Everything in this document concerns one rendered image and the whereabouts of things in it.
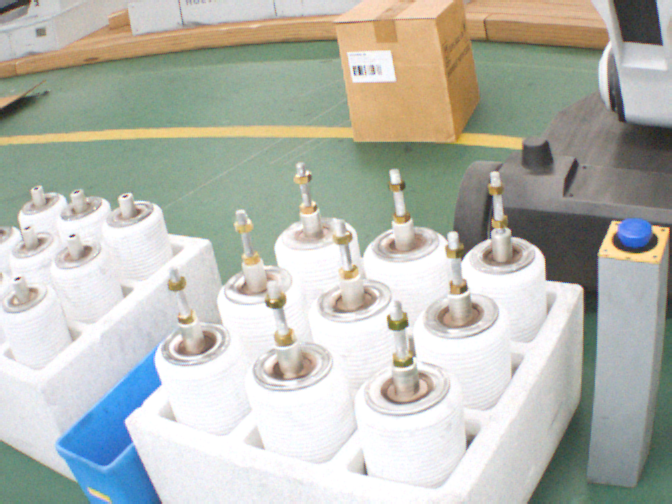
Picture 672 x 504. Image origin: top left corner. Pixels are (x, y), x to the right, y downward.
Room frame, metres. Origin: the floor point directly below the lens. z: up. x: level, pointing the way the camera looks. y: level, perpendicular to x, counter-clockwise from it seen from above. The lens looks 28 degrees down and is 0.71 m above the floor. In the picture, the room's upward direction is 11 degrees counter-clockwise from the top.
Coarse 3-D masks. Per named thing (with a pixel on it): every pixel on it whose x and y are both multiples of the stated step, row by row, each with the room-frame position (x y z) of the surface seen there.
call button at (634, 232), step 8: (624, 224) 0.68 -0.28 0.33; (632, 224) 0.67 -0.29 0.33; (640, 224) 0.67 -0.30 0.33; (648, 224) 0.67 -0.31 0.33; (624, 232) 0.66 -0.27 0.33; (632, 232) 0.66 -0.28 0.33; (640, 232) 0.66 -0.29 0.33; (648, 232) 0.65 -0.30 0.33; (624, 240) 0.66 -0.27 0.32; (632, 240) 0.65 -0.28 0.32; (640, 240) 0.65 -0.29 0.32; (648, 240) 0.66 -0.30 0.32
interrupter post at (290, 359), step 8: (288, 344) 0.67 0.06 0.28; (296, 344) 0.67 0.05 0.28; (280, 352) 0.67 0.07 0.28; (288, 352) 0.67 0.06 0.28; (296, 352) 0.67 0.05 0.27; (280, 360) 0.67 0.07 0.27; (288, 360) 0.67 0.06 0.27; (296, 360) 0.67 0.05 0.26; (280, 368) 0.68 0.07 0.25; (288, 368) 0.67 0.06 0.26; (296, 368) 0.67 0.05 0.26
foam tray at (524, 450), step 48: (576, 288) 0.82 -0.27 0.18; (576, 336) 0.80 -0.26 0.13; (528, 384) 0.66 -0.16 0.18; (576, 384) 0.80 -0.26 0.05; (144, 432) 0.71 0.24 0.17; (192, 432) 0.69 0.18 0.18; (240, 432) 0.68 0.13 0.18; (480, 432) 0.61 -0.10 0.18; (528, 432) 0.65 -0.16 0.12; (192, 480) 0.68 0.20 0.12; (240, 480) 0.64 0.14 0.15; (288, 480) 0.60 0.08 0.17; (336, 480) 0.58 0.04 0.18; (384, 480) 0.57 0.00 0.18; (480, 480) 0.55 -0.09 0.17; (528, 480) 0.66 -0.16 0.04
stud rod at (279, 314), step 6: (270, 282) 0.68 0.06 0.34; (276, 282) 0.68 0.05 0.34; (270, 288) 0.67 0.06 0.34; (276, 288) 0.67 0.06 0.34; (270, 294) 0.67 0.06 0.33; (276, 294) 0.67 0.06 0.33; (276, 312) 0.67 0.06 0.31; (282, 312) 0.68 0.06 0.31; (276, 318) 0.67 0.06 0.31; (282, 318) 0.67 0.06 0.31; (276, 324) 0.68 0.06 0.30; (282, 324) 0.67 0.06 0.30; (282, 330) 0.67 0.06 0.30; (288, 330) 0.68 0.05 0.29
